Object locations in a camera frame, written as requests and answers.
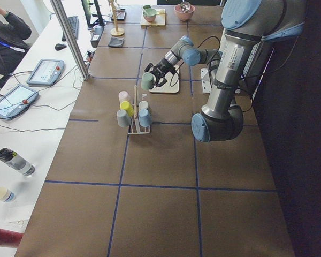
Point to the grey folded cloth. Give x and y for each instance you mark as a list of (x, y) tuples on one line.
[(116, 42)]

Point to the cream rectangular tray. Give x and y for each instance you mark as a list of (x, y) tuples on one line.
[(172, 86)]

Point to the clear water bottle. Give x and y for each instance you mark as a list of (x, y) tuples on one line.
[(17, 162)]

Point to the teach pendant near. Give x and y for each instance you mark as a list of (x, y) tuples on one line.
[(16, 101)]

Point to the bamboo cutting board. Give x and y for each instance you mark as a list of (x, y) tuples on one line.
[(159, 21)]

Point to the black keyboard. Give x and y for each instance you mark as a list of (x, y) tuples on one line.
[(74, 25)]

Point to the pink bowl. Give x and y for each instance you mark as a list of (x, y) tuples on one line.
[(184, 15)]

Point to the teach pendant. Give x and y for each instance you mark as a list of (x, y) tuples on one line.
[(46, 73), (16, 101)]

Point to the blue cup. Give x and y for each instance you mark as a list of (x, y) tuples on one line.
[(145, 118)]

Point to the green cup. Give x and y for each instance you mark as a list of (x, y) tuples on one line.
[(147, 81)]

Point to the aluminium frame post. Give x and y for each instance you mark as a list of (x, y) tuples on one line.
[(71, 41)]

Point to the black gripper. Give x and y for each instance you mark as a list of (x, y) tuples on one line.
[(163, 64)]

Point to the yellow cup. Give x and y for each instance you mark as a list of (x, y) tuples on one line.
[(127, 106)]

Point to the seated person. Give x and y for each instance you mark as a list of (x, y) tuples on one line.
[(13, 47)]

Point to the paper cup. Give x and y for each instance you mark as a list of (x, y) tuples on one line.
[(6, 195)]

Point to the red cylinder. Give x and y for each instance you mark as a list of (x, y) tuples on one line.
[(10, 238)]

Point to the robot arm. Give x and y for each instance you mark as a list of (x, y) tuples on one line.
[(246, 23)]

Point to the pink cup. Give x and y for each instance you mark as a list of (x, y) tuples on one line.
[(124, 96)]

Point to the green bowl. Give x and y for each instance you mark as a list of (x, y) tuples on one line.
[(149, 14)]

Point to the black computer mouse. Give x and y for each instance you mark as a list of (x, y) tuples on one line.
[(60, 46)]

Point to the grey cup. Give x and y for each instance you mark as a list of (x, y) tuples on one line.
[(123, 119)]

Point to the black box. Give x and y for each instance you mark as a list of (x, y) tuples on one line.
[(96, 34)]

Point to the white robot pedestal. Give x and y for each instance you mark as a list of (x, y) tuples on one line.
[(206, 80)]

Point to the teach pendant far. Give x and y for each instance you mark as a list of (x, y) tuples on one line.
[(46, 73)]

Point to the white cup rack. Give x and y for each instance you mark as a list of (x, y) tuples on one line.
[(135, 128)]

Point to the wooden mug tree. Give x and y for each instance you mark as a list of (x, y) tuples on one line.
[(116, 31)]

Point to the black monitor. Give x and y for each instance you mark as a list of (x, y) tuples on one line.
[(92, 13)]

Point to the beige cup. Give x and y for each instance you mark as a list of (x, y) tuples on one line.
[(143, 105)]

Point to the electronics board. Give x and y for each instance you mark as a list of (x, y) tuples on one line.
[(89, 56)]

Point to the metal scoop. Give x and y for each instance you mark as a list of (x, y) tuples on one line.
[(185, 6)]

